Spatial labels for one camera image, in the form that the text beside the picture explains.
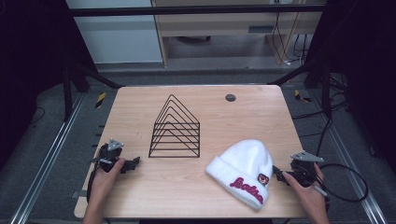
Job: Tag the yellow black striped tape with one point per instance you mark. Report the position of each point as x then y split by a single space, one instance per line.
299 95
100 99

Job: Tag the black curtain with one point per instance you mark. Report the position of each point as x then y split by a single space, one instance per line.
367 62
28 62

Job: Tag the white knitted beanie hat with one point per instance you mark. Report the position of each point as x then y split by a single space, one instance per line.
241 165

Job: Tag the aluminium floor rail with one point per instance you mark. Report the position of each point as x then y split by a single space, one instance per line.
46 158
348 155

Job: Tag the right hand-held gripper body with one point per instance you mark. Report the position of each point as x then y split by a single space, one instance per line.
302 171

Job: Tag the light wooden desk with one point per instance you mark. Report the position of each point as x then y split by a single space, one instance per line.
218 25

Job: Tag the person's right hand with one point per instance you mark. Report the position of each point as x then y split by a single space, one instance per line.
306 196

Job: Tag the black horizontal frame bar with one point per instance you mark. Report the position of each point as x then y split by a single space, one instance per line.
186 11

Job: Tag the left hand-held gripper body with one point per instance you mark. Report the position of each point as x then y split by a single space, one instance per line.
109 154

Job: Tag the white cabinet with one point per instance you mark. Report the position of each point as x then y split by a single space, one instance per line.
118 34

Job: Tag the person's left hand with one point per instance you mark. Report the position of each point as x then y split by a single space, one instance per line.
104 183

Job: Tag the grey metal table bracket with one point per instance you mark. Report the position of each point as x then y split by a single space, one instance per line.
77 194

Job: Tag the grey round table grommet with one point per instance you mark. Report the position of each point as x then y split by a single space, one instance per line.
230 97

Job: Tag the black metal stand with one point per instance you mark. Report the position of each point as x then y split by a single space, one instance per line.
67 93
326 93

